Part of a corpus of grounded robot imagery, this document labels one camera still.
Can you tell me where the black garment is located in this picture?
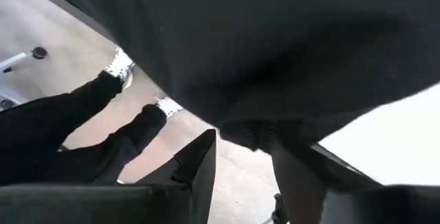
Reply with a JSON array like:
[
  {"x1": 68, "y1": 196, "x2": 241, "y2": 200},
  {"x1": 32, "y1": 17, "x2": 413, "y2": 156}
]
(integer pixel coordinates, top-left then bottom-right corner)
[{"x1": 29, "y1": 0, "x2": 440, "y2": 224}]

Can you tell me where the white chair base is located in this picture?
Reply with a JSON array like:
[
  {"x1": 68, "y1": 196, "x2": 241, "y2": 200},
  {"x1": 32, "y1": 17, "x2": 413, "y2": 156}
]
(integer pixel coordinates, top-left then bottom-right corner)
[{"x1": 0, "y1": 46, "x2": 49, "y2": 112}]

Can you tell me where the person's white shoe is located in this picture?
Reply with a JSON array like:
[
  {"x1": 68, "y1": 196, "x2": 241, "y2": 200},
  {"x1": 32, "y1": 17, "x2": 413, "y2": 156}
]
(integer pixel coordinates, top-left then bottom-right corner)
[
  {"x1": 104, "y1": 47, "x2": 135, "y2": 89},
  {"x1": 154, "y1": 96, "x2": 184, "y2": 119}
]

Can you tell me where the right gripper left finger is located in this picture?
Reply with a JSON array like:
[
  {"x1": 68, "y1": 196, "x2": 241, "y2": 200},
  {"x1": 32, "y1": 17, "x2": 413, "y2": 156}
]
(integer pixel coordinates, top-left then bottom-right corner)
[{"x1": 0, "y1": 128, "x2": 217, "y2": 224}]

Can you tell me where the person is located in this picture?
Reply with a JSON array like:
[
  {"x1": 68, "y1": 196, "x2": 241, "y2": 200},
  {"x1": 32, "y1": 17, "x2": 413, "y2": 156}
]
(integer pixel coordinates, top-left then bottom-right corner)
[{"x1": 0, "y1": 69, "x2": 168, "y2": 186}]

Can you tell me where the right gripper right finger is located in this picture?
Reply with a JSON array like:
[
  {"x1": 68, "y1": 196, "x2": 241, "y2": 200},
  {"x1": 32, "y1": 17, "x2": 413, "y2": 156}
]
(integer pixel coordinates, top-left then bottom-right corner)
[{"x1": 311, "y1": 144, "x2": 440, "y2": 224}]

